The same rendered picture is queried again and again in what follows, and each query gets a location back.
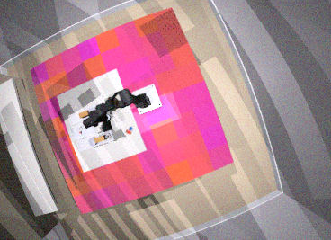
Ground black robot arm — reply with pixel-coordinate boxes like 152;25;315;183
83;89;151;129

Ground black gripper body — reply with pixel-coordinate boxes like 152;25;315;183
95;103;112;132

